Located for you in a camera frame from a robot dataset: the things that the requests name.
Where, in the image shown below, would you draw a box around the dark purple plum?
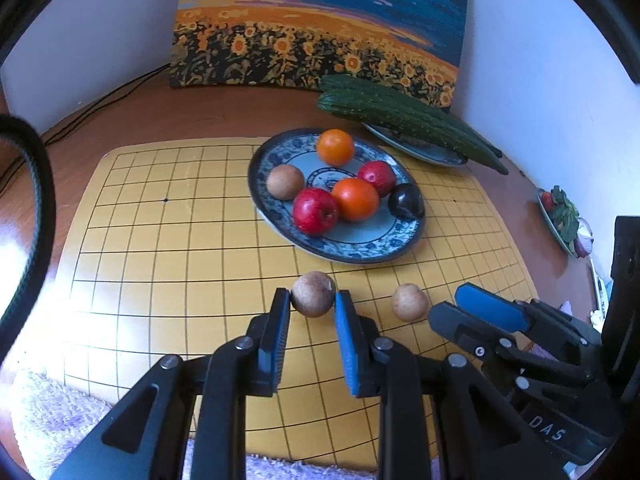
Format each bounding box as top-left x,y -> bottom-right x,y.
387,183 -> 425,220

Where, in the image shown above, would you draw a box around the small brown potato-like fruit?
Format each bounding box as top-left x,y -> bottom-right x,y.
291,271 -> 336,318

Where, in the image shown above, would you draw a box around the small red apple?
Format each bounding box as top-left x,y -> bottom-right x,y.
357,160 -> 396,198

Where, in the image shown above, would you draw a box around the large orange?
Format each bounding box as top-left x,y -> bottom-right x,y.
331,178 -> 380,222

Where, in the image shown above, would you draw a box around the large red apple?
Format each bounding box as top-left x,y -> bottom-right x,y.
292,188 -> 340,236

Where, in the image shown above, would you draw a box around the small orange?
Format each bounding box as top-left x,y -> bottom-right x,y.
316,129 -> 355,167

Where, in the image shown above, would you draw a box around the large brown round fruit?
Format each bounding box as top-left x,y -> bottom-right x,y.
266,165 -> 305,202

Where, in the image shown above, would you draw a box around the purple fluffy towel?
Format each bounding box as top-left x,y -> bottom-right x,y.
11,372 -> 375,479

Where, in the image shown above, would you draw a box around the plate with vegetables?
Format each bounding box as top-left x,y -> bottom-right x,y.
537,185 -> 593,258

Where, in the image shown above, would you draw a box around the grey plate under cucumber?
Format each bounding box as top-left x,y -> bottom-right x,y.
362,124 -> 468,167

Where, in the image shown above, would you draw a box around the yellow go board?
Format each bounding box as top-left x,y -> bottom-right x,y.
50,138 -> 536,403

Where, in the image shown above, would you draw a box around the blue white patterned plate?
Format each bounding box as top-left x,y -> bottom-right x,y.
247,128 -> 426,264

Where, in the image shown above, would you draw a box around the green cucumber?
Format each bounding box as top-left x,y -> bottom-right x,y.
317,75 -> 509,176

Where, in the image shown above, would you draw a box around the sunflower field painting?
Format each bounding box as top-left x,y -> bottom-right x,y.
169,0 -> 468,108

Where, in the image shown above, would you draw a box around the black looped cable foreground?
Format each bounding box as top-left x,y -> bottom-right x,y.
0,114 -> 57,361

